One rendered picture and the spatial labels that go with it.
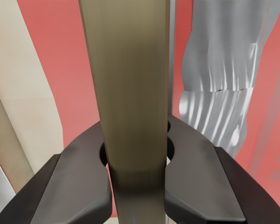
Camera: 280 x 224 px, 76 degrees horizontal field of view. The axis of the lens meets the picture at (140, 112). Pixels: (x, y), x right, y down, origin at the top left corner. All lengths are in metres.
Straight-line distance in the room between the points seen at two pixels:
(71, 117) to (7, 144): 0.07
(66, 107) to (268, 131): 0.22
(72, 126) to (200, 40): 0.15
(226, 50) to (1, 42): 0.20
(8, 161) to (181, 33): 0.21
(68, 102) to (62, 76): 0.03
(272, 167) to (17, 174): 0.31
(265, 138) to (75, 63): 0.22
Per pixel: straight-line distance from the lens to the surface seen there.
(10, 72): 0.21
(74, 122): 0.21
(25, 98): 0.22
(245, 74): 0.20
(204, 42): 0.17
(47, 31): 0.19
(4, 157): 0.24
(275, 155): 0.28
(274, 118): 0.24
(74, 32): 0.18
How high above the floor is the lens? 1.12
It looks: 62 degrees down
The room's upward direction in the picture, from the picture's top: 180 degrees clockwise
